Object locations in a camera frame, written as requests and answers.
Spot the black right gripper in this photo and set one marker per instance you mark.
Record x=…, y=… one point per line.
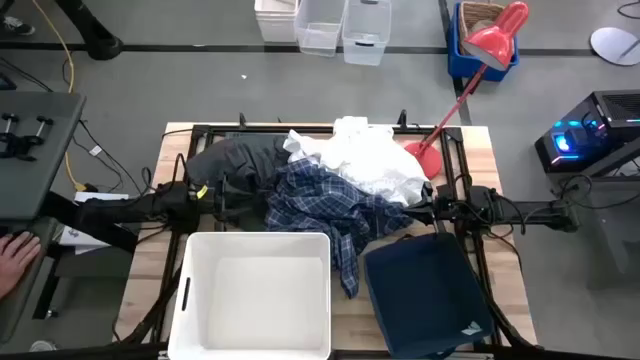
x=440, y=206

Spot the clear plastic bin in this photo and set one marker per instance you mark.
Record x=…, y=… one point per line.
x=317, y=30
x=365, y=35

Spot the black metal table frame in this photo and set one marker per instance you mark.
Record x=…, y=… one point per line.
x=462, y=160

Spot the black computer with lights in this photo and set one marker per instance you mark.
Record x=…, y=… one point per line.
x=590, y=135

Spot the white garment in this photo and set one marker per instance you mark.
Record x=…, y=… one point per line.
x=370, y=160

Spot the red desk lamp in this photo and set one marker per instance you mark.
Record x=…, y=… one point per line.
x=495, y=40

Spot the black stand leg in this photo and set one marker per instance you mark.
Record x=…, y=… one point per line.
x=92, y=35

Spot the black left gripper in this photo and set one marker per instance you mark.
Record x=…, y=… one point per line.
x=220, y=200

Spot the navy white fabric basket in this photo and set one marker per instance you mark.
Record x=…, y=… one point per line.
x=425, y=295

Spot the white plastic bin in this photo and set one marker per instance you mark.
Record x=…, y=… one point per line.
x=274, y=22

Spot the grey side desk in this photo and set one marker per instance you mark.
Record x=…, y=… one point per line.
x=35, y=185

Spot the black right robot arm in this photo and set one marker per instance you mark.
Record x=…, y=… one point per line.
x=520, y=210

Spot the white papers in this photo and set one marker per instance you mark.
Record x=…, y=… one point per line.
x=82, y=235

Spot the grey round disc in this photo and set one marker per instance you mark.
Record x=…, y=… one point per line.
x=612, y=45

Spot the blue plaid shirt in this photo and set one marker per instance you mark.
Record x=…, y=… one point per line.
x=320, y=205

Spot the wicker basket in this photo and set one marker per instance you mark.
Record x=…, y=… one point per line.
x=472, y=17

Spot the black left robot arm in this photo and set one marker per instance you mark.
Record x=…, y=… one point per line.
x=115, y=212

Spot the black clamp device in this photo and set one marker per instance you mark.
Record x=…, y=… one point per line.
x=20, y=145

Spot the yellow tag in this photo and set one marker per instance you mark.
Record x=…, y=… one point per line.
x=202, y=192

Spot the blue plastic bin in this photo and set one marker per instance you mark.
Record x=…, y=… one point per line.
x=462, y=67

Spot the grey equipment stand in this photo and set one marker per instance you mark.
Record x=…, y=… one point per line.
x=610, y=235

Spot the person's shoe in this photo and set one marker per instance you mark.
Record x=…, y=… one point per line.
x=15, y=25

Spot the dark grey garment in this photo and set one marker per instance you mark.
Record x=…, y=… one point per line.
x=235, y=160

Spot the person's hand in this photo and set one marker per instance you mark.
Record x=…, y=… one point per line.
x=15, y=260

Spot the white woven plastic basket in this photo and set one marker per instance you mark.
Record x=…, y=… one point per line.
x=260, y=295

